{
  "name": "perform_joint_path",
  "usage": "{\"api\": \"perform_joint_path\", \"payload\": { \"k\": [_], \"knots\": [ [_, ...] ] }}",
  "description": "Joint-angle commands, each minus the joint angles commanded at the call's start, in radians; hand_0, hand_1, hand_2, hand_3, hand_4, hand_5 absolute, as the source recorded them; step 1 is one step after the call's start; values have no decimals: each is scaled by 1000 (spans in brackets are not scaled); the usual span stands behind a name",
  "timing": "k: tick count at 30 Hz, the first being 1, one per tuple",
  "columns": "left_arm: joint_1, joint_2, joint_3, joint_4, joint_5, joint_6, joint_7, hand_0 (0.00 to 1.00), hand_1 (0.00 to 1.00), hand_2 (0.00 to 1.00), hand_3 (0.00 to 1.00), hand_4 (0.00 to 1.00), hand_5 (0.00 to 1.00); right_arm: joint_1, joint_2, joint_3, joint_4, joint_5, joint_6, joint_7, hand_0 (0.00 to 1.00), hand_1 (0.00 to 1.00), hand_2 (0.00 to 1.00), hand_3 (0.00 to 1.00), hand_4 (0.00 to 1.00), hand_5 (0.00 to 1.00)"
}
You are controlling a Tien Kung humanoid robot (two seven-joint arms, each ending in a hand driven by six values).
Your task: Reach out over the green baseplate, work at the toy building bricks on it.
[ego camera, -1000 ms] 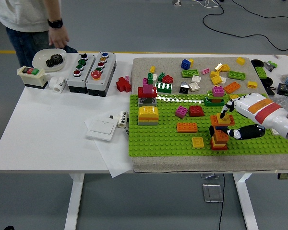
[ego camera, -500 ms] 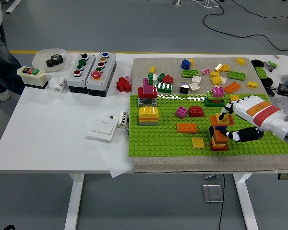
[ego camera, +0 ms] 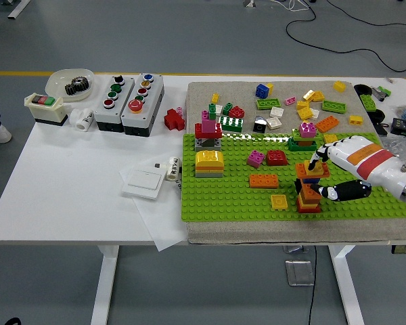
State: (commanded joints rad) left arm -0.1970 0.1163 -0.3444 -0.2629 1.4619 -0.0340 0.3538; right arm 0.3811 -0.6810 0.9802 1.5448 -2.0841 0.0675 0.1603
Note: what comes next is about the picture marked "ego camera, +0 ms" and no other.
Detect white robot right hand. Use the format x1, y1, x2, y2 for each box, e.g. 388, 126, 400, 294
307, 135, 406, 203

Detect green toy baseplate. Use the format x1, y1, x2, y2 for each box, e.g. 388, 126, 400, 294
181, 131, 406, 223

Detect clear plastic wrap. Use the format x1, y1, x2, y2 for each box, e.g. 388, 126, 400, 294
380, 135, 406, 156

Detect black printed device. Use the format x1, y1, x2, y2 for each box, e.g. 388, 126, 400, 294
390, 117, 406, 138

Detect orange long brick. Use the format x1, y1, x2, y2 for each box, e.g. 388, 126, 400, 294
295, 162, 331, 179
248, 172, 279, 188
315, 115, 340, 133

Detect lime green brick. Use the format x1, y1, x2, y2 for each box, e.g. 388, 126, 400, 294
359, 93, 378, 111

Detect lime long plate brick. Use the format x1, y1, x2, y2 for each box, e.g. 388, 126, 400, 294
255, 97, 280, 110
321, 100, 347, 114

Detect magenta square brick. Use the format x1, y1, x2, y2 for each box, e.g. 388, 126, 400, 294
246, 148, 266, 168
298, 121, 317, 138

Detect orange square brick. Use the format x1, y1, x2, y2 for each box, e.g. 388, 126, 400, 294
299, 184, 321, 200

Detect grey and green clip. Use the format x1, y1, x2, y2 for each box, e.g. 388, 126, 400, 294
371, 85, 392, 102

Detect red base brick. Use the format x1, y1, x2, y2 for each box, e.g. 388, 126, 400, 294
296, 202, 321, 213

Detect dark green long brick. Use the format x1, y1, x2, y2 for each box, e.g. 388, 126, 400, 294
287, 137, 318, 152

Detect red sloped brick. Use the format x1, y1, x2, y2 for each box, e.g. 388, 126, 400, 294
265, 148, 288, 166

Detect white table leg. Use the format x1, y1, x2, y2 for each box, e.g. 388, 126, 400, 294
328, 244, 365, 325
90, 245, 120, 325

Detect metal floor socket plate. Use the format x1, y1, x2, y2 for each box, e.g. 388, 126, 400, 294
285, 259, 315, 287

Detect wide red brick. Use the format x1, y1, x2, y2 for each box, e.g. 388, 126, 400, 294
194, 122, 223, 139

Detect yellow rounded brick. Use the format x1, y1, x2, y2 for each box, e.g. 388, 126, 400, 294
194, 149, 224, 167

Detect grey base brick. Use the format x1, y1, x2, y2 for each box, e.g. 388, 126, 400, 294
194, 168, 223, 178

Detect tall pink brick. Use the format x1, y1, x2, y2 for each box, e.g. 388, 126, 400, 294
201, 110, 216, 133

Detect grey arch brick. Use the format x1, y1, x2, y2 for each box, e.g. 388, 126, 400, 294
194, 137, 222, 152

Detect white paper sheet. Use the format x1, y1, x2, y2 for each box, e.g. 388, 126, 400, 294
118, 162, 190, 252

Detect white labelled tube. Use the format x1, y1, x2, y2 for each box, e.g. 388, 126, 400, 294
165, 156, 181, 181

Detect red cross-shaped brick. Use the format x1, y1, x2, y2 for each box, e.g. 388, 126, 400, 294
163, 108, 186, 131

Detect white pipe tee fitting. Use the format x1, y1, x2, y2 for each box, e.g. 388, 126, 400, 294
68, 107, 95, 131

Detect grey four-button control box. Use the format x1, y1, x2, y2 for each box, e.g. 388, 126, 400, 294
93, 74, 135, 133

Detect grey emergency-stop control box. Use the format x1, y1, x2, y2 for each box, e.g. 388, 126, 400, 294
120, 72, 165, 137

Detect white plastic dish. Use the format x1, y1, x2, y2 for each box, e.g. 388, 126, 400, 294
45, 68, 95, 102

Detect black metal gear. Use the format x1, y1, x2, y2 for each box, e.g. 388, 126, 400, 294
64, 76, 91, 96

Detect white desk foot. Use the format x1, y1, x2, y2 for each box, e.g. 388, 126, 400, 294
1, 0, 31, 20

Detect black hanging cable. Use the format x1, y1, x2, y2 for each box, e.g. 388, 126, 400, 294
306, 244, 318, 325

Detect black looped floor cable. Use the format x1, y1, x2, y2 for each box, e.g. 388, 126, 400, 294
286, 0, 406, 72

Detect black straight floor cable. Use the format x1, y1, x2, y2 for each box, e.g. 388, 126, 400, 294
324, 0, 406, 28

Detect white floor cable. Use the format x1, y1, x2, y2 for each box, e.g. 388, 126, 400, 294
277, 0, 311, 12

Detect white wall switch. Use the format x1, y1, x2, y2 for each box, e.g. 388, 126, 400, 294
121, 168, 166, 200

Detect cream red-green switch box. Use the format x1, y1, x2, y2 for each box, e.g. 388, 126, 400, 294
23, 93, 72, 127

